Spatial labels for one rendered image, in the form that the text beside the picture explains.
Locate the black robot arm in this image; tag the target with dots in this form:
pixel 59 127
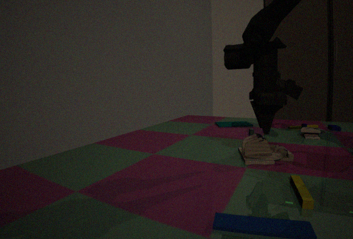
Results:
pixel 258 50

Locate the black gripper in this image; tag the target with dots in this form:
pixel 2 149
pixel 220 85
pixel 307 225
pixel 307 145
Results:
pixel 266 99

